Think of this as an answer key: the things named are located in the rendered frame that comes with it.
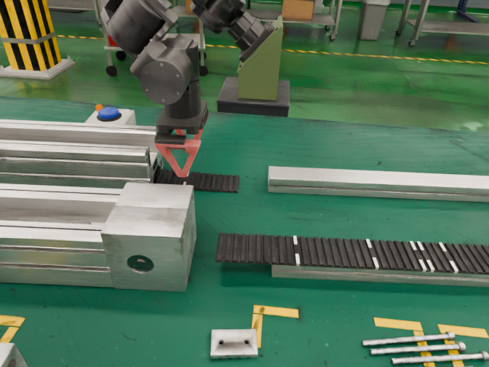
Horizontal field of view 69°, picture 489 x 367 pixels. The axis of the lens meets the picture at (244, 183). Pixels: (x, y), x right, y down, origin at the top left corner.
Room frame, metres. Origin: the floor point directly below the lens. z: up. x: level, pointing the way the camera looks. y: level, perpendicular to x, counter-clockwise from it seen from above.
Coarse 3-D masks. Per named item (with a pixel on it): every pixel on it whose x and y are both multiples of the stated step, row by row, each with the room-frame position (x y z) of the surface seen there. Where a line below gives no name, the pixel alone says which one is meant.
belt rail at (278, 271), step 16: (272, 272) 0.32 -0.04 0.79; (288, 272) 0.32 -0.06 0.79; (304, 272) 0.32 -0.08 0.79; (320, 272) 0.32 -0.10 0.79; (336, 272) 0.32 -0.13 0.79; (352, 272) 0.32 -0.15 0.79; (368, 272) 0.32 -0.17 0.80; (384, 272) 0.32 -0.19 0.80; (400, 272) 0.32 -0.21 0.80; (416, 272) 0.32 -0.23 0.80; (432, 272) 0.32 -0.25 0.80
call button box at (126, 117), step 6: (96, 114) 0.67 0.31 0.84; (120, 114) 0.66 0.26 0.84; (126, 114) 0.67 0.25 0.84; (132, 114) 0.68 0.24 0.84; (90, 120) 0.64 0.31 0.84; (96, 120) 0.64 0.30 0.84; (102, 120) 0.64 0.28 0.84; (108, 120) 0.64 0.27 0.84; (114, 120) 0.64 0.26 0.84; (120, 120) 0.64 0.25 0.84; (126, 120) 0.65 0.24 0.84; (132, 120) 0.68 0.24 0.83
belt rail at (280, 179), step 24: (288, 168) 0.54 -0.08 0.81; (312, 168) 0.55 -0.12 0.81; (288, 192) 0.51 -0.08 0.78; (312, 192) 0.51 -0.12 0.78; (336, 192) 0.51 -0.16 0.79; (360, 192) 0.51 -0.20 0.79; (384, 192) 0.51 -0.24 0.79; (408, 192) 0.51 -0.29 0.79; (432, 192) 0.51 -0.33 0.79; (456, 192) 0.51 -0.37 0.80; (480, 192) 0.51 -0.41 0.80
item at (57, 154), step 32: (0, 128) 0.55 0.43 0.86; (32, 128) 0.55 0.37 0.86; (64, 128) 0.55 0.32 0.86; (96, 128) 0.56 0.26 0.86; (128, 128) 0.56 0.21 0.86; (0, 160) 0.48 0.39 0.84; (32, 160) 0.48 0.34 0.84; (64, 160) 0.49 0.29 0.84; (96, 160) 0.49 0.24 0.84; (128, 160) 0.48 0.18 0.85; (160, 160) 0.57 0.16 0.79
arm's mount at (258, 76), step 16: (272, 32) 0.97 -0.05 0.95; (272, 48) 0.93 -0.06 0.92; (240, 64) 0.98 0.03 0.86; (256, 64) 0.93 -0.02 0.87; (272, 64) 0.93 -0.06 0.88; (240, 80) 0.94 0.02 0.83; (256, 80) 0.93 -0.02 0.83; (272, 80) 0.93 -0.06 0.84; (240, 96) 0.94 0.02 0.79; (256, 96) 0.93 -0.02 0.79; (272, 96) 0.93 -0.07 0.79
